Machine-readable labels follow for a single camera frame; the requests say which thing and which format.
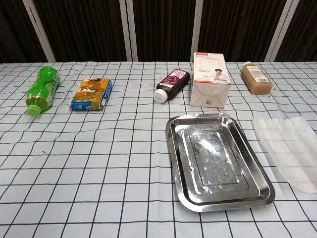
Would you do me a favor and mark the checkered white tablecloth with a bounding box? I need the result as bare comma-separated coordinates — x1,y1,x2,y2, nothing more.
0,60,317,238

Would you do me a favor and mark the dark pleated curtain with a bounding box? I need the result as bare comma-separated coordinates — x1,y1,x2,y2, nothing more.
0,0,317,64

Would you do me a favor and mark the orange blue snack pack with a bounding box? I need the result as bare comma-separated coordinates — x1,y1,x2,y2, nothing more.
70,78,113,112

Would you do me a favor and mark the green plastic drink bottle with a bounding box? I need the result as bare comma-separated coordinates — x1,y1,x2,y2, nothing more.
25,66,61,118

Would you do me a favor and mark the white double frame post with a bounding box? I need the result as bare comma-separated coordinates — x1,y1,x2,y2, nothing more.
118,0,138,62

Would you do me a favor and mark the white lamp carton box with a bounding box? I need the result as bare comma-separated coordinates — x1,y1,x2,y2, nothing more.
190,52,232,109

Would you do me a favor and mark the stainless steel tray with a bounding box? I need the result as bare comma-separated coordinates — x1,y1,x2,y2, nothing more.
165,113,276,213

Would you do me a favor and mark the dark purple juice bottle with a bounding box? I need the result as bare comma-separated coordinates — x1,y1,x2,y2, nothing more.
153,69,191,103

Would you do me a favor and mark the brown juice bottle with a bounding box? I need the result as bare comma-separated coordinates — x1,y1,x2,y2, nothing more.
241,61,273,95

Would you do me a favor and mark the translucent white plastic sheet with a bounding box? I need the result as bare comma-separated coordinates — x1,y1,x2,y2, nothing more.
252,116,317,194

